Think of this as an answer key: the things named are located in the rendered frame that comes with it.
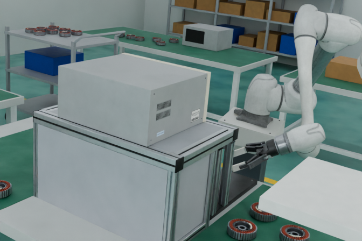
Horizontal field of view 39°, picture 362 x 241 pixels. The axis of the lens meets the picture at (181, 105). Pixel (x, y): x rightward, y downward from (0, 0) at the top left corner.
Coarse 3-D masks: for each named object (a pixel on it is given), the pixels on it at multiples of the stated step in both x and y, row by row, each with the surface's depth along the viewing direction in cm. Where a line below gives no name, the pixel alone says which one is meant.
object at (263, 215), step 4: (252, 204) 209; (256, 204) 209; (252, 208) 206; (256, 208) 205; (252, 212) 205; (256, 212) 203; (260, 212) 202; (264, 212) 202; (268, 212) 203; (252, 216) 205; (256, 216) 203; (260, 216) 202; (264, 216) 202; (268, 216) 202; (272, 216) 202; (276, 216) 205; (260, 220) 202; (264, 220) 202; (268, 220) 202; (272, 220) 203
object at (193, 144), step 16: (48, 112) 197; (64, 128) 189; (80, 128) 184; (192, 128) 194; (208, 128) 195; (224, 128) 197; (96, 144) 181; (112, 144) 177; (128, 144) 173; (160, 144) 175; (176, 144) 176; (192, 144) 178; (208, 144) 179; (224, 144) 190; (144, 160) 170; (160, 160) 167; (176, 160) 163; (192, 160) 172
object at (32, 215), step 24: (24, 120) 292; (0, 216) 190; (24, 216) 192; (48, 216) 193; (72, 216) 195; (216, 216) 204; (24, 240) 182; (48, 240) 178; (72, 240) 179; (96, 240) 180; (120, 240) 182
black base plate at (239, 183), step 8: (232, 176) 237; (240, 176) 238; (232, 184) 229; (240, 184) 230; (248, 184) 231; (256, 184) 236; (232, 192) 221; (240, 192) 222; (232, 200) 215; (216, 208) 206; (224, 208) 210
